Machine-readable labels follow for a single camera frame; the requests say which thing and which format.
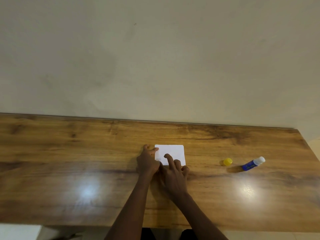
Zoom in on person's left hand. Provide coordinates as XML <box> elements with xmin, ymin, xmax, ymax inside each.
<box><xmin>136</xmin><ymin>144</ymin><xmax>161</xmax><ymax>178</ymax></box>

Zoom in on person's right hand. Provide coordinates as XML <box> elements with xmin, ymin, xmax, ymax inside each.
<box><xmin>158</xmin><ymin>154</ymin><xmax>190</xmax><ymax>201</ymax></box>

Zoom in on person's right forearm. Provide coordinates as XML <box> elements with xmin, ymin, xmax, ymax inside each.
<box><xmin>172</xmin><ymin>193</ymin><xmax>228</xmax><ymax>240</ymax></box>

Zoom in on white paper sheet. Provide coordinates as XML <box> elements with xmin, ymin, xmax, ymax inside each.
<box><xmin>154</xmin><ymin>144</ymin><xmax>186</xmax><ymax>166</ymax></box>

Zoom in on blue glue stick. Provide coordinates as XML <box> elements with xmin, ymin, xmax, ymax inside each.
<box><xmin>241</xmin><ymin>156</ymin><xmax>266</xmax><ymax>171</ymax></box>

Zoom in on person's left forearm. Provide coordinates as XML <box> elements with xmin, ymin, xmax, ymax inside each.
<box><xmin>104</xmin><ymin>175</ymin><xmax>151</xmax><ymax>240</ymax></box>

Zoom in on person's dark trousers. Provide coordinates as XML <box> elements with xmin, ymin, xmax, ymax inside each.
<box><xmin>140</xmin><ymin>227</ymin><xmax>199</xmax><ymax>240</ymax></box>

